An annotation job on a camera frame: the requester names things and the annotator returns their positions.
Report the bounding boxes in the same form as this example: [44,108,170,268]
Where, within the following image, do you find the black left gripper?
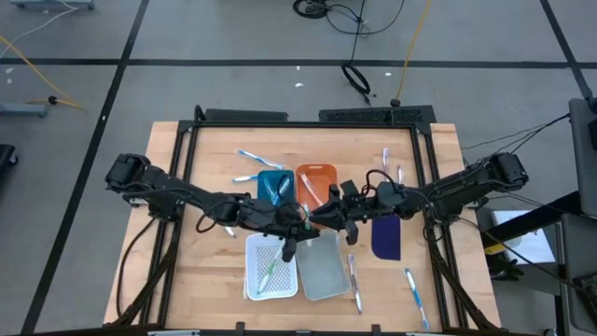
[240,200,312,262]

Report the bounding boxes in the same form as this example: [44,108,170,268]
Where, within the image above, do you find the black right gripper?
[311,179,374,246]

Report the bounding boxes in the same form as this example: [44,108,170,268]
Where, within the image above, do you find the white perforated plastic basket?
[244,231,299,301]

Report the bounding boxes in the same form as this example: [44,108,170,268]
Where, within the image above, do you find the grey plastic basket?
[295,228,352,302]

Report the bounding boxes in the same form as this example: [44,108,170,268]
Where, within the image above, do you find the orange plastic basket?
[295,163,339,230]

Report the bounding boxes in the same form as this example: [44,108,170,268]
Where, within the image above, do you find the teal plastic basket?
[257,169,297,211]

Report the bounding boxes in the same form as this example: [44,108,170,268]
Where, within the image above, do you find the dark blue oval case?
[371,214,402,261]

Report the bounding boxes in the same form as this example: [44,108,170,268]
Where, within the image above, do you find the black perforated box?
[318,105,437,125]

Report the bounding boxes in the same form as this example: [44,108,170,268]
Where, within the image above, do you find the black flat box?
[203,107,290,123]

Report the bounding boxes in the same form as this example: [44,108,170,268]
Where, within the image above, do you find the white box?
[492,209,557,266]

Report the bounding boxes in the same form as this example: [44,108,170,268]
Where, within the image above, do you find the grey cart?
[554,212,597,335]

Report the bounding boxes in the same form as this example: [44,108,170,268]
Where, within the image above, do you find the grey cabinet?
[567,96,597,218]

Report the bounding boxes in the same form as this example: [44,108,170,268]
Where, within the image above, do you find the grey stand foot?
[0,103,49,119]

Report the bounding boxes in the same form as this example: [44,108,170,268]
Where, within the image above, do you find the black caster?
[0,143,20,183]

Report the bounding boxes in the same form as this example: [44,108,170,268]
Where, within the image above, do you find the yellow cable with black plug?
[0,35,89,113]
[390,0,434,107]

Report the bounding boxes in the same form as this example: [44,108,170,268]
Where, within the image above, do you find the black cable bundle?
[340,61,374,106]

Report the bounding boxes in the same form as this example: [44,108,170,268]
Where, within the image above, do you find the black thick cable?
[115,217,158,319]

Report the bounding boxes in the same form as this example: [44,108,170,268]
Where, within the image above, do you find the black looped cable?
[324,0,406,64]

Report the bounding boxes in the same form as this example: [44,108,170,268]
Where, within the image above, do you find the black cable coil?
[292,0,330,20]

